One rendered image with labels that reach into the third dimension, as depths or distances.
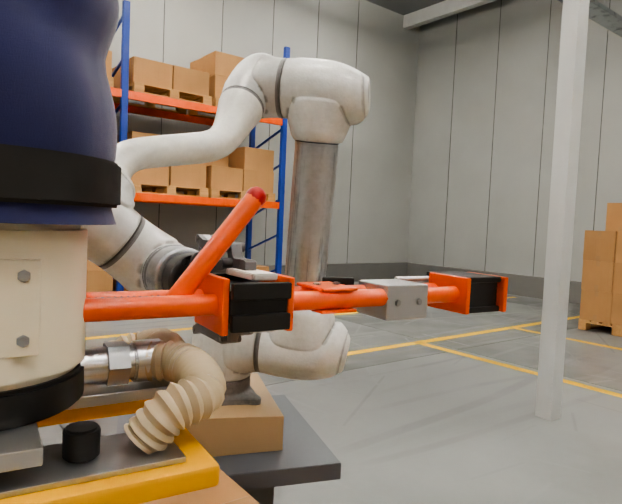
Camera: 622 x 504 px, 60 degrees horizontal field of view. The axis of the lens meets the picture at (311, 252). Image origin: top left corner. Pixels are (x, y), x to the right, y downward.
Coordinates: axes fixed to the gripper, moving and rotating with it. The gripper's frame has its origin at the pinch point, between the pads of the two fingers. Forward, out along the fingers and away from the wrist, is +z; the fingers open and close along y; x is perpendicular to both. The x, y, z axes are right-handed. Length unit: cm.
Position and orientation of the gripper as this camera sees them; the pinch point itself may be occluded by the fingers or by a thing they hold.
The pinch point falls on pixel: (251, 298)
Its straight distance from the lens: 61.6
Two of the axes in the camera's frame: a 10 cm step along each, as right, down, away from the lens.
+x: -8.3, -0.1, -5.6
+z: 5.6, 0.7, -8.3
